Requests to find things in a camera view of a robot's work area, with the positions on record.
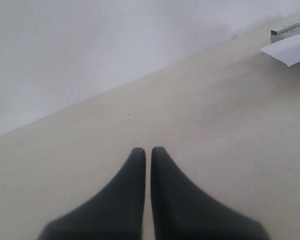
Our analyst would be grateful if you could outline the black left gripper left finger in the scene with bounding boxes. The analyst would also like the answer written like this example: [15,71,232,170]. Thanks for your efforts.
[38,147,146,240]

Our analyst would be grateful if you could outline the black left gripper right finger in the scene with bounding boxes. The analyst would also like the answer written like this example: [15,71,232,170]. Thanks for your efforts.
[150,146,270,240]

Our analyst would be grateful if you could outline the white paper sheet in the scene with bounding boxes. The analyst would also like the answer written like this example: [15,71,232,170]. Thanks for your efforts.
[260,34,300,67]

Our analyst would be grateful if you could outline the grey paper cutter base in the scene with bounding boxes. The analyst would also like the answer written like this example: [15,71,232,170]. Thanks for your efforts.
[270,14,300,44]

